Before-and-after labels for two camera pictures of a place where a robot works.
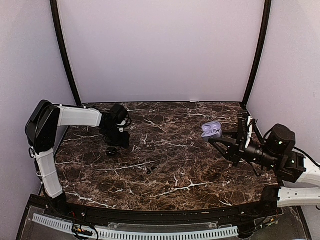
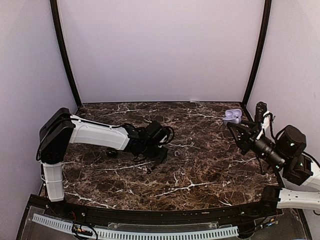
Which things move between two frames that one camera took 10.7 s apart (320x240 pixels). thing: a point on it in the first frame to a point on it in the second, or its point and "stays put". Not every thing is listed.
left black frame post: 54,8 stays put
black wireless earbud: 149,171 stays put
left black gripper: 124,142 to 160,158
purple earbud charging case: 212,129 to 232,115
